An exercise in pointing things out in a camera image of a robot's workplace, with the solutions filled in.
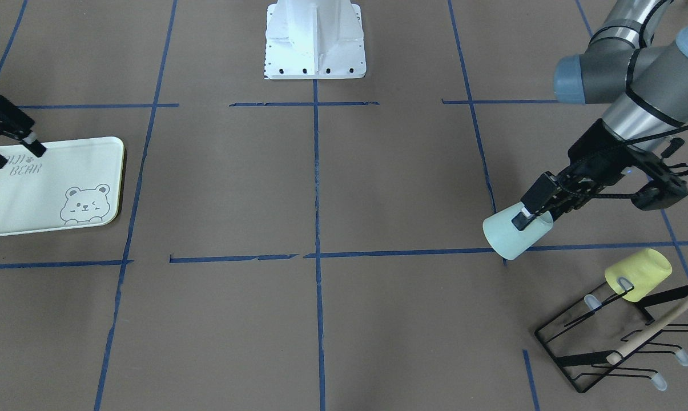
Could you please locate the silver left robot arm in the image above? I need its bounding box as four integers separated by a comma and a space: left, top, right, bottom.
506, 1, 688, 232

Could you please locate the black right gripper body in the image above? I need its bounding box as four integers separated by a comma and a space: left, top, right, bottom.
0, 95, 36, 143

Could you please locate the cream bear print tray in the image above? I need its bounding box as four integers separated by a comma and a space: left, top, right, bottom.
0, 137, 126, 236

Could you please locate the black wire cup rack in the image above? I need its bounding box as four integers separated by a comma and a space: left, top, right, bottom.
534, 279, 688, 394

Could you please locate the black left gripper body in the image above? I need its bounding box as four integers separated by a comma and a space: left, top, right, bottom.
555, 119, 639, 195

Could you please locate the pale green plastic cup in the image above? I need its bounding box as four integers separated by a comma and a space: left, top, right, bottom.
482, 202, 554, 260

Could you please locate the yellow plastic cup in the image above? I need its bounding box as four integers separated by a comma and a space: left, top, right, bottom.
604, 248, 673, 303

